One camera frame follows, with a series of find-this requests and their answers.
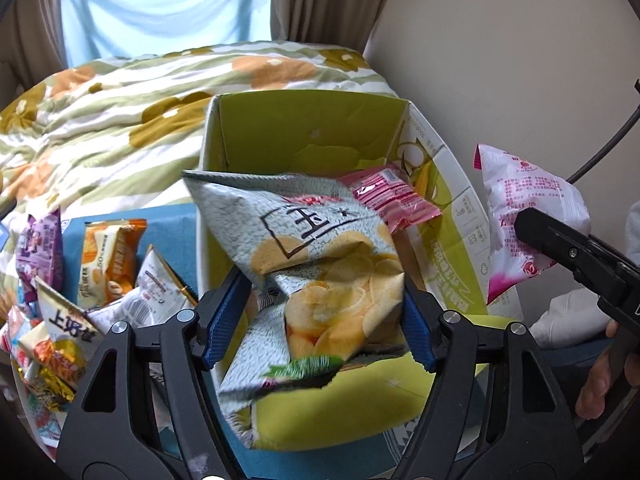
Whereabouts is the blue patterned mat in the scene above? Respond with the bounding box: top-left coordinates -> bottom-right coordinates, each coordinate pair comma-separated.
10,202 -> 451,480

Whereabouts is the pink white snack bag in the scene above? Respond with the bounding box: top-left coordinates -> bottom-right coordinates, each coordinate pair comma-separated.
472,142 -> 591,306

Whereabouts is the grey-green potato chip bag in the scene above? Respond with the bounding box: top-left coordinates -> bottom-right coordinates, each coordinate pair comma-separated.
181,170 -> 408,453

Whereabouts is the white grey snack packet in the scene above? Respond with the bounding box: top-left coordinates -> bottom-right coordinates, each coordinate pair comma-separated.
90,245 -> 198,336

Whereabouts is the white cloth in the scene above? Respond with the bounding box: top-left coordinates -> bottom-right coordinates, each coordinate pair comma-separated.
530,290 -> 616,351

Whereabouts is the light blue window cloth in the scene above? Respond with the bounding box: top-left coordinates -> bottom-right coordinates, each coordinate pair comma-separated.
60,0 -> 278,68

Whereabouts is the orange snack packet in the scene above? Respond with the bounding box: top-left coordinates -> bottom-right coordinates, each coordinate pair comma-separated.
77,219 -> 148,306

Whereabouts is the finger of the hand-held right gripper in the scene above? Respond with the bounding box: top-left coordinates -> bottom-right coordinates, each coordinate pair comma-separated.
514,207 -> 640,303

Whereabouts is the pile of colourful snack packets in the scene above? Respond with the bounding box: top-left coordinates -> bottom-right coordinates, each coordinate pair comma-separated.
0,305 -> 88,446

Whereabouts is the green cardboard box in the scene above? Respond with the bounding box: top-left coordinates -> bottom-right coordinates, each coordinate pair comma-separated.
197,91 -> 523,461

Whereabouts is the brown curtain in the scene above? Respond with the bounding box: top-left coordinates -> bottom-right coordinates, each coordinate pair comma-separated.
0,0 -> 96,91
270,0 -> 396,56

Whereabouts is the black cable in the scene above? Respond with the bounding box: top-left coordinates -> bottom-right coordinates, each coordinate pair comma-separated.
565,80 -> 640,186

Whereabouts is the floral striped blanket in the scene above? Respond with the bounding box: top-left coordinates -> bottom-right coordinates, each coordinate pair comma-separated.
0,40 -> 401,221

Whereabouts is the purple snack packet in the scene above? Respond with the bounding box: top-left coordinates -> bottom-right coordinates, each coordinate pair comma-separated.
15,207 -> 63,293

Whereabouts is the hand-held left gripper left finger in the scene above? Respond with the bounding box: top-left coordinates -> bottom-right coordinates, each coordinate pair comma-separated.
52,265 -> 256,480

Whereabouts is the person's right hand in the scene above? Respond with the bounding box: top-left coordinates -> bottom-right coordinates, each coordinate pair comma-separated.
574,321 -> 623,421

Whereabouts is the pink striped snack packet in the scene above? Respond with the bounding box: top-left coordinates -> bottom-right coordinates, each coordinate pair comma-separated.
337,166 -> 443,233

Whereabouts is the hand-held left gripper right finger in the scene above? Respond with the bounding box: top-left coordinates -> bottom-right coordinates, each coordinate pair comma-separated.
390,275 -> 586,480

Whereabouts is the yellow white snack bag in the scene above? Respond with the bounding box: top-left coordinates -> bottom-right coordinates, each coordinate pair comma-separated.
35,277 -> 108,361

